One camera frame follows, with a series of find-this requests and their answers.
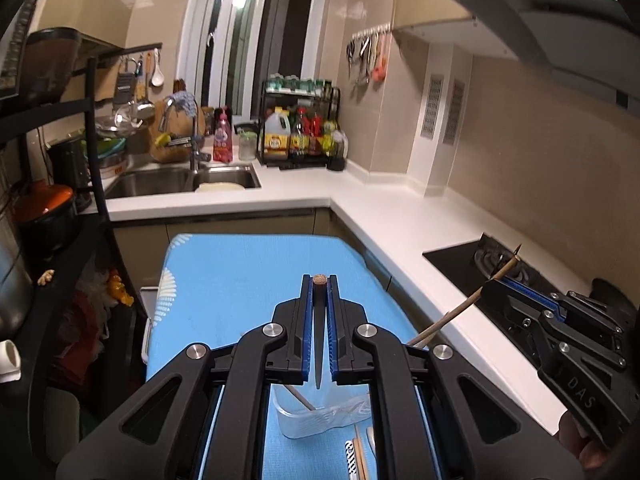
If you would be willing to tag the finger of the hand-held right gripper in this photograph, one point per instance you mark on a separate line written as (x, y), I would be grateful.
(515, 305)
(542, 300)

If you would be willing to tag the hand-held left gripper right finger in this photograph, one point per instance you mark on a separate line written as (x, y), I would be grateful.
(332, 330)

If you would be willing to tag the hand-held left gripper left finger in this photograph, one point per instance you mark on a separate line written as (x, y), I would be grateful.
(300, 330)

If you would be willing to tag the clear plastic container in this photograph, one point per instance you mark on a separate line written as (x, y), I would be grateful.
(325, 422)

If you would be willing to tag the white spoon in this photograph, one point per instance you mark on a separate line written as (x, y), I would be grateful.
(371, 440)

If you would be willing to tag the person's right hand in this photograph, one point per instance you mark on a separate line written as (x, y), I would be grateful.
(577, 442)

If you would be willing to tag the blue table cover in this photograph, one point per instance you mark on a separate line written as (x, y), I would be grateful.
(240, 285)

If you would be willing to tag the black gas stove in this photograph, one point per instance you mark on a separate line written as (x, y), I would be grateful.
(450, 265)

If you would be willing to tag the white striped utensil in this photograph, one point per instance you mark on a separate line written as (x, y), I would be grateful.
(350, 460)

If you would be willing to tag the white plate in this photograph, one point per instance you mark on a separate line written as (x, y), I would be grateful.
(220, 187)

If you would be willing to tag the yellow plastic item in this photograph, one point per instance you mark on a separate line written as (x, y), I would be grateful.
(119, 290)

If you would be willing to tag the yellow label oil bottle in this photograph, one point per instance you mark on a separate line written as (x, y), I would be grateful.
(276, 142)

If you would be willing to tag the glass jar green lid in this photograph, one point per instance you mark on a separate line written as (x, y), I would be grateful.
(247, 147)

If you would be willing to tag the dark sauce bottle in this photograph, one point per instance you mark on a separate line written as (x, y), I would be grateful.
(299, 135)

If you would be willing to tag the red sauce bottle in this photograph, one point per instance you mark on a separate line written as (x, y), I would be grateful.
(315, 135)

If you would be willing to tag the pink dish soap bottle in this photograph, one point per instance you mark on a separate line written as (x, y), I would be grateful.
(223, 140)

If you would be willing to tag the stainless steel sink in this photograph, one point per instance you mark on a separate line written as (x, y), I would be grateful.
(150, 182)

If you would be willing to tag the metal faucet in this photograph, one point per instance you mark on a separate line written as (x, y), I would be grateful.
(193, 145)

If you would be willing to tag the red plastic bag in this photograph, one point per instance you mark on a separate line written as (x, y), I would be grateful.
(80, 330)

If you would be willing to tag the yellow sponge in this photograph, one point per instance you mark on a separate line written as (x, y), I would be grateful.
(164, 139)

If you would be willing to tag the wooden cutting board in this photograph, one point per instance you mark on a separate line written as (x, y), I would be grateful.
(175, 125)

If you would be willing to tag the row of spice jars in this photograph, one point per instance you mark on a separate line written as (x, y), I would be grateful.
(297, 82)

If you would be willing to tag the white bowl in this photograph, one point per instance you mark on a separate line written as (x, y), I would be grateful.
(112, 161)

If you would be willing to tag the blue dish cloth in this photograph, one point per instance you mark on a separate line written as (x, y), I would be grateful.
(186, 102)

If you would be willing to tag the green bowl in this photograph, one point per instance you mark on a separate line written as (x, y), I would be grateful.
(110, 146)

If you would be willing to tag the orange kitchen tool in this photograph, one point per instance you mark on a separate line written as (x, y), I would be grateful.
(380, 67)

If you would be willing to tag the metal ladle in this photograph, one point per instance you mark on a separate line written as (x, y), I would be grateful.
(144, 109)

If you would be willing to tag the glass bowl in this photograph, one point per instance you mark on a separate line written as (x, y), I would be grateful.
(116, 124)

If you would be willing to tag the black jug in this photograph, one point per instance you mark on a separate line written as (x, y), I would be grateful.
(70, 175)

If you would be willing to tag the black pot orange lid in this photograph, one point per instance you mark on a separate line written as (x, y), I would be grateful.
(47, 205)

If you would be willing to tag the white ladle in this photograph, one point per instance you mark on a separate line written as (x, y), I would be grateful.
(157, 77)

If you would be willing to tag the grey range hood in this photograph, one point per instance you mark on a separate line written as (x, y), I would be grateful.
(550, 10)

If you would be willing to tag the stainless steel pot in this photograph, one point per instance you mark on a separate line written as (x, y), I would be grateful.
(12, 285)

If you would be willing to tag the white pipe fitting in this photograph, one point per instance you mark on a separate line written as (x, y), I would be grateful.
(9, 360)

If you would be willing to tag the metal grater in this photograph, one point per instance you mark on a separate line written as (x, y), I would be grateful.
(125, 87)

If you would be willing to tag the black shelf rack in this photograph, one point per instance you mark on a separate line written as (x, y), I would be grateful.
(91, 110)

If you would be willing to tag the white framed window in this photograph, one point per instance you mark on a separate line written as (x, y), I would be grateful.
(192, 35)

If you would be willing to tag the brown plastic container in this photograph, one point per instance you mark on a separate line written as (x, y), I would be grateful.
(50, 65)

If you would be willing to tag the wall vent grille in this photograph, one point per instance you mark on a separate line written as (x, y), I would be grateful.
(432, 106)
(454, 111)

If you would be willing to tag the hanging utensils on wall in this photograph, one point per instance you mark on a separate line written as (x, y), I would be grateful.
(357, 60)

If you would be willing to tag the white wall hook rail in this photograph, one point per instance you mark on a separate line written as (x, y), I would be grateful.
(372, 31)

